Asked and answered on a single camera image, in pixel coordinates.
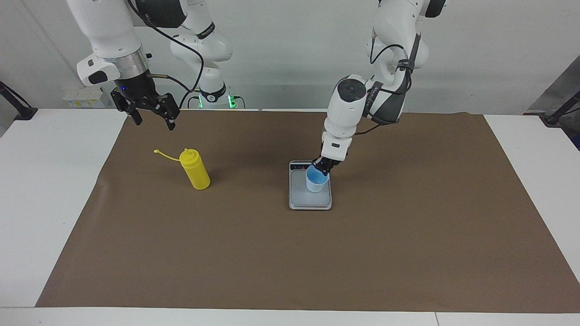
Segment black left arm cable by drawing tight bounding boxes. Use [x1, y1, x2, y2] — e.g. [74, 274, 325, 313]
[353, 32, 422, 136]

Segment black clamp stand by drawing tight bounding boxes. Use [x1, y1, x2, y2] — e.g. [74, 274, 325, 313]
[544, 91, 580, 126]
[0, 81, 38, 121]

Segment black right base cables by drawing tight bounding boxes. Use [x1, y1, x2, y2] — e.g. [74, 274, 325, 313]
[180, 87, 247, 110]

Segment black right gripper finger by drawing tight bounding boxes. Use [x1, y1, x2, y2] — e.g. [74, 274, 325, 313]
[152, 93, 180, 131]
[111, 89, 143, 126]

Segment yellow squeeze bottle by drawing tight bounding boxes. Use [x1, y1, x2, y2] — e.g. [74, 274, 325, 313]
[154, 148, 211, 191]

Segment silver digital kitchen scale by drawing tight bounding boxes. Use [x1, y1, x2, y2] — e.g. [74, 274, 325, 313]
[288, 160, 333, 211]

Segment light blue plastic cup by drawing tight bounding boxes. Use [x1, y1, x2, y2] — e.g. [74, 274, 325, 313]
[306, 165, 330, 193]

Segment brown paper table mat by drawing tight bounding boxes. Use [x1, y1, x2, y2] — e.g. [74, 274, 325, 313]
[35, 110, 580, 314]

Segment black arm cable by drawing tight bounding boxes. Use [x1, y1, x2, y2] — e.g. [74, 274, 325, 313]
[127, 0, 205, 109]
[353, 32, 422, 136]

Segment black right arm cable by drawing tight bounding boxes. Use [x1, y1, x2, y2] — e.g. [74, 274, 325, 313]
[127, 0, 205, 109]

